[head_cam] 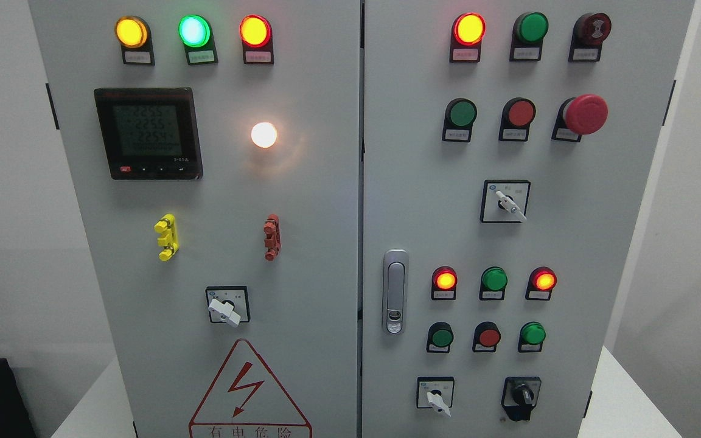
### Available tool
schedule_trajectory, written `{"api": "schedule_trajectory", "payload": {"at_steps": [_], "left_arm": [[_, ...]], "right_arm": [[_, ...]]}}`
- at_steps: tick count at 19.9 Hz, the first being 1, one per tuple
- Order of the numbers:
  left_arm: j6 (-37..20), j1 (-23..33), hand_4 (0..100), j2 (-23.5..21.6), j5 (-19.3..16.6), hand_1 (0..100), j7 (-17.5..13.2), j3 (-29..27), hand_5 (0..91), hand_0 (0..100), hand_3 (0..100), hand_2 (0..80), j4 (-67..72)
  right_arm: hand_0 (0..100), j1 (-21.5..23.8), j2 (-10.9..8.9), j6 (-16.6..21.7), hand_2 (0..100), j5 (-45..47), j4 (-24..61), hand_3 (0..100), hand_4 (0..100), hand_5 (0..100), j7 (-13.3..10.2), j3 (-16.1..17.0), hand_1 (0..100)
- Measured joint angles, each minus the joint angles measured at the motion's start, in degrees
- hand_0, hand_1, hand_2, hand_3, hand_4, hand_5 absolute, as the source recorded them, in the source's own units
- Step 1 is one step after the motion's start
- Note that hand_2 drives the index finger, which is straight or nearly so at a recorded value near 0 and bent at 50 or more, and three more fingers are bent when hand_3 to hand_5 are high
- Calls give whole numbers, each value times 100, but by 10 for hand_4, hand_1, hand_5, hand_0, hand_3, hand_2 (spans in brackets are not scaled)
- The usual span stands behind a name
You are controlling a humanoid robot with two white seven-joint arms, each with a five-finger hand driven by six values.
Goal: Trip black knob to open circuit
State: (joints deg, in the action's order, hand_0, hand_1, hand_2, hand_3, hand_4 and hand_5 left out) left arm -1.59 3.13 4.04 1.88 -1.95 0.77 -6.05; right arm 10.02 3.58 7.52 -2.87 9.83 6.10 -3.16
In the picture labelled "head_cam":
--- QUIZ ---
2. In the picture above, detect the black knob selector switch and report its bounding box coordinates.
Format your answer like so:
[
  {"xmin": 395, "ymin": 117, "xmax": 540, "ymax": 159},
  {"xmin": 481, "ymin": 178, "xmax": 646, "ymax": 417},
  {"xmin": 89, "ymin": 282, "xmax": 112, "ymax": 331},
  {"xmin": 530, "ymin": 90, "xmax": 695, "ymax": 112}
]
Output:
[{"xmin": 501, "ymin": 377, "xmax": 542, "ymax": 422}]

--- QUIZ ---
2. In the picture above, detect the grey electrical control cabinet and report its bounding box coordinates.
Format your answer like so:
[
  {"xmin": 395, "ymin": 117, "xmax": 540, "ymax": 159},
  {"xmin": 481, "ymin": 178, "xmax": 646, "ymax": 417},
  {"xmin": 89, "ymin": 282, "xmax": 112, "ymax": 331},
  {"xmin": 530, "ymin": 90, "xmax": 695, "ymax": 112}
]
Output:
[{"xmin": 29, "ymin": 1, "xmax": 695, "ymax": 437}]

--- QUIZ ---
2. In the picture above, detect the red terminal connector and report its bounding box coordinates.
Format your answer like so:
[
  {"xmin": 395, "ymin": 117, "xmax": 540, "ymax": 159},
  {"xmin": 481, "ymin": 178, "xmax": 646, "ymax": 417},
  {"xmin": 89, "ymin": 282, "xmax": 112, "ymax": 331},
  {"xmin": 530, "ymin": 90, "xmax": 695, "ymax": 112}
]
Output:
[{"xmin": 262, "ymin": 214, "xmax": 281, "ymax": 262}]

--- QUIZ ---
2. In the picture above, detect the red indicator light lower left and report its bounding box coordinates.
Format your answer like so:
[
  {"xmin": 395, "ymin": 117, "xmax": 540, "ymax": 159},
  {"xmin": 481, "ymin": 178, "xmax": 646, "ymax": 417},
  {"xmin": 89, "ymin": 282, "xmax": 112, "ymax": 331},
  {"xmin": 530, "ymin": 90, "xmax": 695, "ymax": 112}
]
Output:
[{"xmin": 431, "ymin": 266, "xmax": 458, "ymax": 301}]

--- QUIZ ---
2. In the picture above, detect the white lit indicator lamp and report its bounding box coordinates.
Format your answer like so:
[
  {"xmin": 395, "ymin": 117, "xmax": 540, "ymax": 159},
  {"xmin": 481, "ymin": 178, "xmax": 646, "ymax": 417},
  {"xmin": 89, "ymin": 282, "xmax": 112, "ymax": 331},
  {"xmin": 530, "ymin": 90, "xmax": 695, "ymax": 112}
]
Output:
[{"xmin": 250, "ymin": 122, "xmax": 278, "ymax": 148}]

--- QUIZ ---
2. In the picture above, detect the green push button lower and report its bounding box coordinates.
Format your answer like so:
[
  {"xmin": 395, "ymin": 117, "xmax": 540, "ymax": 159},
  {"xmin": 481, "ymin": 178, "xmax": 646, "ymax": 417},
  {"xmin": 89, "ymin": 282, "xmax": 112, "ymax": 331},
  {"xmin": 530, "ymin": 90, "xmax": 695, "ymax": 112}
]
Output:
[{"xmin": 426, "ymin": 322, "xmax": 454, "ymax": 354}]

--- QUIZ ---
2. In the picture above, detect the green push button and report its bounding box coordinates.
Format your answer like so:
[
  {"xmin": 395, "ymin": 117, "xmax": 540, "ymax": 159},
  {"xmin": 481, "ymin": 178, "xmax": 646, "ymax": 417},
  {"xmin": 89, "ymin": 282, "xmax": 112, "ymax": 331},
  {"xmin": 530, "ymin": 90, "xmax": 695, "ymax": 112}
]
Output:
[
  {"xmin": 426, "ymin": 322, "xmax": 454, "ymax": 354},
  {"xmin": 442, "ymin": 98, "xmax": 478, "ymax": 142}
]

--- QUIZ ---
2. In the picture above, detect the green push button upper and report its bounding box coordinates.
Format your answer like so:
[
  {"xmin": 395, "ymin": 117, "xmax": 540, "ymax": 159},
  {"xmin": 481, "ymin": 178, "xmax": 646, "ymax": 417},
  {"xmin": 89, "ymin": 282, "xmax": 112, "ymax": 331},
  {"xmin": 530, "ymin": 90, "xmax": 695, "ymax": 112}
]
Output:
[{"xmin": 442, "ymin": 98, "xmax": 478, "ymax": 142}]

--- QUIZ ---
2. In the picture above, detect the green indicator light lower middle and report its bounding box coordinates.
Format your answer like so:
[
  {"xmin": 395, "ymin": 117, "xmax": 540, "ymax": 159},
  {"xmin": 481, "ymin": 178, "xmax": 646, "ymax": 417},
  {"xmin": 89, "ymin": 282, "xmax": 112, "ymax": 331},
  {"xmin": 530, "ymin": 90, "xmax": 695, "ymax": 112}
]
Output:
[{"xmin": 479, "ymin": 266, "xmax": 508, "ymax": 301}]

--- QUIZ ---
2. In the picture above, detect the red push button lower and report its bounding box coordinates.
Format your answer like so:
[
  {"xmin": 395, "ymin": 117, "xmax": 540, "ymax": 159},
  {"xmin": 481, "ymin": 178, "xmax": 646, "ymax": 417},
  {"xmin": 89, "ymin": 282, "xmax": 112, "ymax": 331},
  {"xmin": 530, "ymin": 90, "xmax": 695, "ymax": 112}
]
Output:
[{"xmin": 472, "ymin": 321, "xmax": 501, "ymax": 353}]

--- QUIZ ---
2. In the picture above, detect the red push button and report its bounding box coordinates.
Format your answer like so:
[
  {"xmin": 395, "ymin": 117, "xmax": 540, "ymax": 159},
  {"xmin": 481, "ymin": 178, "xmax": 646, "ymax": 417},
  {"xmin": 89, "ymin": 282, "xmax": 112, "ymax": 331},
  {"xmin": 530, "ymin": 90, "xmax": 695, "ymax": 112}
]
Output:
[
  {"xmin": 472, "ymin": 321, "xmax": 501, "ymax": 353},
  {"xmin": 498, "ymin": 97, "xmax": 536, "ymax": 142}
]

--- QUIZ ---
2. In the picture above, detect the yellow terminal connector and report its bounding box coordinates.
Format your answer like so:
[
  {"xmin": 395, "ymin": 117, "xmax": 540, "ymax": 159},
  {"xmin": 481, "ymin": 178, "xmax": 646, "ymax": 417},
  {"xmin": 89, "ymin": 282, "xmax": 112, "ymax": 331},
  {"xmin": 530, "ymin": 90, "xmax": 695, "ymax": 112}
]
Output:
[{"xmin": 153, "ymin": 214, "xmax": 179, "ymax": 262}]

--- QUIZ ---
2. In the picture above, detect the red push button upper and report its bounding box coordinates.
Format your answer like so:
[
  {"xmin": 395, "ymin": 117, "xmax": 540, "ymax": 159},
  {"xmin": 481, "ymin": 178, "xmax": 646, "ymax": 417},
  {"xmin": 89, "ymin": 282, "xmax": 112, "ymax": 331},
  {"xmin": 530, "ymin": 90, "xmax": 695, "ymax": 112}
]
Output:
[{"xmin": 498, "ymin": 97, "xmax": 536, "ymax": 142}]

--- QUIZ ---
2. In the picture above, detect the red indicator light lower right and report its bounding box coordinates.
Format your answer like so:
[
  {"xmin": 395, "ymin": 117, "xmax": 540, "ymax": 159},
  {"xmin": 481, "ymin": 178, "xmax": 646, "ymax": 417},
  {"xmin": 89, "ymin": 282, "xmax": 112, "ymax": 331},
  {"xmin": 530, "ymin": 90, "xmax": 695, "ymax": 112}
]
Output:
[{"xmin": 525, "ymin": 266, "xmax": 557, "ymax": 301}]

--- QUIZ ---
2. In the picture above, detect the red electric hazard warning sticker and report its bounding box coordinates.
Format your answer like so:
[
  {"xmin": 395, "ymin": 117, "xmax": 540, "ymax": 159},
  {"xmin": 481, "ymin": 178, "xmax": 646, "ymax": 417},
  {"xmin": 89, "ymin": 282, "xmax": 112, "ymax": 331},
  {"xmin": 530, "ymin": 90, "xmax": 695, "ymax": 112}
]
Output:
[{"xmin": 189, "ymin": 339, "xmax": 313, "ymax": 437}]

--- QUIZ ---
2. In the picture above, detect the red indicator light left door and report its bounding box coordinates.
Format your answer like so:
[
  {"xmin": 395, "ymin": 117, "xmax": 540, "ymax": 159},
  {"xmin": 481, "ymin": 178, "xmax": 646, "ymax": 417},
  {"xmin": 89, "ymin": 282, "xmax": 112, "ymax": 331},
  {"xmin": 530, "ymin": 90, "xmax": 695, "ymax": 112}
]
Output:
[{"xmin": 239, "ymin": 15, "xmax": 274, "ymax": 64}]

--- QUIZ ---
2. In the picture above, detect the red indicator light door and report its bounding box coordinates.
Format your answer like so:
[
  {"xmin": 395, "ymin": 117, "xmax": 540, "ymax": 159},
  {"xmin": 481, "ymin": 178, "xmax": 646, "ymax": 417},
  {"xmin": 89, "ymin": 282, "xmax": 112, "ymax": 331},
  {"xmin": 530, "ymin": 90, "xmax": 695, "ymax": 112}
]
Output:
[
  {"xmin": 450, "ymin": 12, "xmax": 485, "ymax": 63},
  {"xmin": 239, "ymin": 15, "xmax": 274, "ymax": 64}
]

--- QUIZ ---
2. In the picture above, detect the green lamp button lower right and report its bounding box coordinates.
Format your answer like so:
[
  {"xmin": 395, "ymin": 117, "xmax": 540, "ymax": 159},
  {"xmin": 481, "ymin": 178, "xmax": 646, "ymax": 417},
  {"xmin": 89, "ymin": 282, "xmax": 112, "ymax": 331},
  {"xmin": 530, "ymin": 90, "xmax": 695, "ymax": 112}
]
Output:
[{"xmin": 517, "ymin": 321, "xmax": 547, "ymax": 353}]

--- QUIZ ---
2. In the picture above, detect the black digital power meter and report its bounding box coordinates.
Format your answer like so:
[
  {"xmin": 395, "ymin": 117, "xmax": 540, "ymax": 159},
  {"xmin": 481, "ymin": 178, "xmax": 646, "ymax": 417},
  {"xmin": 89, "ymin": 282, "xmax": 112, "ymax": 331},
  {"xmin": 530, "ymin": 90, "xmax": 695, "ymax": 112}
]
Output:
[{"xmin": 94, "ymin": 87, "xmax": 203, "ymax": 180}]

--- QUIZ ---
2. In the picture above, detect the red indicator light right door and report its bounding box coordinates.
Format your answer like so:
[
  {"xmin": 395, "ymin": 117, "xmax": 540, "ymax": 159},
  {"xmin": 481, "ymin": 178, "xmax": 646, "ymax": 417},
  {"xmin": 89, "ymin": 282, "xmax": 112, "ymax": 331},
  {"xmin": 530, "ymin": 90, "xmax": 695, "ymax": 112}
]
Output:
[{"xmin": 450, "ymin": 12, "xmax": 485, "ymax": 63}]

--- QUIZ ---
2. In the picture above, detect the green lit indicator light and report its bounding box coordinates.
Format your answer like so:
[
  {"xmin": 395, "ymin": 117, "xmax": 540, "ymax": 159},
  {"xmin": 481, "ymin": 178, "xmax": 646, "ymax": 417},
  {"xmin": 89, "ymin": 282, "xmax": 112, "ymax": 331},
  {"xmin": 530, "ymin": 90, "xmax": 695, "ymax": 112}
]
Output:
[{"xmin": 178, "ymin": 15, "xmax": 218, "ymax": 66}]

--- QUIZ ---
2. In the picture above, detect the red emergency stop mushroom button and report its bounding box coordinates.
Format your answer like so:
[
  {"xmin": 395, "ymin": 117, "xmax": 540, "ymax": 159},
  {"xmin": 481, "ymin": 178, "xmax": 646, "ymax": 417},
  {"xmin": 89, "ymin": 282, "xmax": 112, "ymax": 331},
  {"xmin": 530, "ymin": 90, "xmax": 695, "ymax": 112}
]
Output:
[{"xmin": 551, "ymin": 94, "xmax": 609, "ymax": 142}]

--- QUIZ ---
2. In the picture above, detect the green indicator light top right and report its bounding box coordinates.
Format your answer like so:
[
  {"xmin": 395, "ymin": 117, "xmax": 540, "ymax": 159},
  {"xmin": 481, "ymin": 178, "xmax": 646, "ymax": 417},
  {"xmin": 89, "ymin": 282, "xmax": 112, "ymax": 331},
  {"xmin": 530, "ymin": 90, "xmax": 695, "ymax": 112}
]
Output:
[{"xmin": 509, "ymin": 12, "xmax": 549, "ymax": 62}]

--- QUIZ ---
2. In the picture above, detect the yellow indicator light top left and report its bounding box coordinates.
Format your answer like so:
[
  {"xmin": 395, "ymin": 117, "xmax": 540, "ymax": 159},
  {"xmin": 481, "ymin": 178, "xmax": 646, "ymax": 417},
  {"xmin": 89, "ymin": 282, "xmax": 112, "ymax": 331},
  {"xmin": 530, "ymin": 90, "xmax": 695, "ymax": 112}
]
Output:
[{"xmin": 115, "ymin": 16, "xmax": 154, "ymax": 66}]

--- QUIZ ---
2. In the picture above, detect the dark red buzzer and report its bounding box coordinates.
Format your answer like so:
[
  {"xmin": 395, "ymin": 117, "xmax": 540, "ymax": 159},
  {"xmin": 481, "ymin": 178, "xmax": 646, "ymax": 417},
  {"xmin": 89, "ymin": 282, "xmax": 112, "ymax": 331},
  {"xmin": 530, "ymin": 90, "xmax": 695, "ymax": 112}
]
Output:
[{"xmin": 568, "ymin": 12, "xmax": 612, "ymax": 62}]

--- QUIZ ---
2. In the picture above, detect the silver door lock handle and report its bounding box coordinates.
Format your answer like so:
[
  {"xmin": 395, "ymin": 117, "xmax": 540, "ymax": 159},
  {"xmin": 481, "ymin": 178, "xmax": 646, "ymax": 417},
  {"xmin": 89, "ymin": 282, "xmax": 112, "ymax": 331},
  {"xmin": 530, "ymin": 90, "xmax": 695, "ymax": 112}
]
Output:
[{"xmin": 382, "ymin": 249, "xmax": 409, "ymax": 335}]

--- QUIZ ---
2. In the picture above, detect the white selector switch left door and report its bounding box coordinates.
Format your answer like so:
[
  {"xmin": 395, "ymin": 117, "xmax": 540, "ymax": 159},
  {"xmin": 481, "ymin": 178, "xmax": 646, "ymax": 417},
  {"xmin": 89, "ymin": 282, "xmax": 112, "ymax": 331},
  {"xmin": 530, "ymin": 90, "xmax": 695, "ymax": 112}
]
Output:
[{"xmin": 205, "ymin": 285, "xmax": 251, "ymax": 328}]

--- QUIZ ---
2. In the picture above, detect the white selector switch upper right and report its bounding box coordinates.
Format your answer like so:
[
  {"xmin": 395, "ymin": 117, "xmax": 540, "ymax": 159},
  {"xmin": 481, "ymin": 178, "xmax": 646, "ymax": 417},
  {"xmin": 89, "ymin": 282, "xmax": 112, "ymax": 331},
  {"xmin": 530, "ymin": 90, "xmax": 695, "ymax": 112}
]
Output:
[{"xmin": 480, "ymin": 179, "xmax": 531, "ymax": 223}]

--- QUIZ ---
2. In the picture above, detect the white selector switch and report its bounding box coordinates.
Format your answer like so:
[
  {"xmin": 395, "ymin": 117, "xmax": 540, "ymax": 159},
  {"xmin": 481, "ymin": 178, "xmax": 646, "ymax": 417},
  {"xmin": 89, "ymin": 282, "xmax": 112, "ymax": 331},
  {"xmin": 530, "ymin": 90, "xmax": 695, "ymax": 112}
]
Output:
[
  {"xmin": 416, "ymin": 377, "xmax": 455, "ymax": 418},
  {"xmin": 480, "ymin": 179, "xmax": 531, "ymax": 223}
]

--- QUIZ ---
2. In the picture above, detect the white selector switch bottom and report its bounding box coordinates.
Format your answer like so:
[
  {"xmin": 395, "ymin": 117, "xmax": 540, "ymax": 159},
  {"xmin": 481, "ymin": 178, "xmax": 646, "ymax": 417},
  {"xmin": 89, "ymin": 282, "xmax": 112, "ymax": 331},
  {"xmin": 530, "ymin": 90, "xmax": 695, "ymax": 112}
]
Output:
[{"xmin": 416, "ymin": 377, "xmax": 455, "ymax": 418}]

